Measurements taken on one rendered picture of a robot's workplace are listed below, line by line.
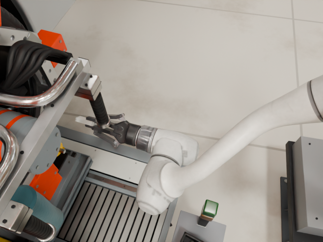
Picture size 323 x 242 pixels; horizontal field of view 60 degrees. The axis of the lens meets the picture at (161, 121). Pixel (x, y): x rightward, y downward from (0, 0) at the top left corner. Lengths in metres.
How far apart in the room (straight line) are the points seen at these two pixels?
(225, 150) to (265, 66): 1.46
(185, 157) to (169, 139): 0.08
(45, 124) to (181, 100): 1.30
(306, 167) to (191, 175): 0.67
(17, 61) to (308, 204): 1.10
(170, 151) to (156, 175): 0.11
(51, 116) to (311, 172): 1.04
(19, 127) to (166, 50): 1.55
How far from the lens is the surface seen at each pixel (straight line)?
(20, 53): 0.70
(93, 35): 2.30
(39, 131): 0.64
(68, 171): 1.43
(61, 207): 1.47
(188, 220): 1.07
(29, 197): 0.86
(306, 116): 0.70
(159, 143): 0.90
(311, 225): 1.24
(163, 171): 0.81
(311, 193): 1.28
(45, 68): 0.93
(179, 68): 2.01
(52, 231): 0.79
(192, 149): 0.91
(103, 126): 0.86
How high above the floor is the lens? 1.49
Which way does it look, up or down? 59 degrees down
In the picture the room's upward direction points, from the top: straight up
